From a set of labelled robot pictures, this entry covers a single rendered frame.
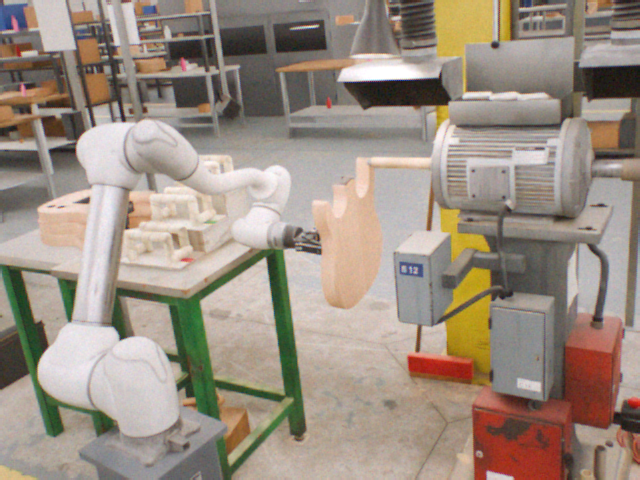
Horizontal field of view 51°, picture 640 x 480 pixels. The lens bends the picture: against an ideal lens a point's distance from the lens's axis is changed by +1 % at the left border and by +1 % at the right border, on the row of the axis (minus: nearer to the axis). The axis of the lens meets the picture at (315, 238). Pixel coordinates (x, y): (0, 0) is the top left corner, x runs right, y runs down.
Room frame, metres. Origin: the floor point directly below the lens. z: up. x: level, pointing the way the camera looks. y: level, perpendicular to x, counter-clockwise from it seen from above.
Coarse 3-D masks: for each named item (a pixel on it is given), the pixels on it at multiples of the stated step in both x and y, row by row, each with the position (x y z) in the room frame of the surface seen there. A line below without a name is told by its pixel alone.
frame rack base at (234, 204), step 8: (232, 192) 2.38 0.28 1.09; (240, 192) 2.43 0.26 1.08; (200, 200) 2.39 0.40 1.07; (216, 200) 2.36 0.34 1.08; (224, 200) 2.34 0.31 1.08; (232, 200) 2.38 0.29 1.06; (240, 200) 2.42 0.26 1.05; (176, 208) 2.45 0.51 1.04; (184, 208) 2.43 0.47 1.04; (200, 208) 2.40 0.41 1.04; (216, 208) 2.36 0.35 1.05; (224, 208) 2.34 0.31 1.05; (232, 208) 2.37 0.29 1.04; (240, 208) 2.41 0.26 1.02; (248, 208) 2.46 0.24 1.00; (232, 216) 2.36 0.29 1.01; (240, 216) 2.41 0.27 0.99; (232, 224) 2.36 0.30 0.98; (232, 232) 2.35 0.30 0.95
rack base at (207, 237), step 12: (168, 216) 2.41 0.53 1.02; (180, 216) 2.39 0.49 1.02; (216, 216) 2.34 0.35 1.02; (192, 228) 2.23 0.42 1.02; (204, 228) 2.22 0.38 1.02; (216, 228) 2.27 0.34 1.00; (228, 228) 2.33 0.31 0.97; (192, 240) 2.22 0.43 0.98; (204, 240) 2.20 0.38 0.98; (216, 240) 2.26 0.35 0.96
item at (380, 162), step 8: (376, 160) 1.95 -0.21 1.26; (384, 160) 1.93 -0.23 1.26; (392, 160) 1.92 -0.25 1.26; (400, 160) 1.91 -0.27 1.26; (408, 160) 1.90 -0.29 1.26; (416, 160) 1.88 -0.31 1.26; (424, 160) 1.87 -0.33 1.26; (408, 168) 1.90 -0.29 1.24; (416, 168) 1.88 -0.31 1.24; (424, 168) 1.87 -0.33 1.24
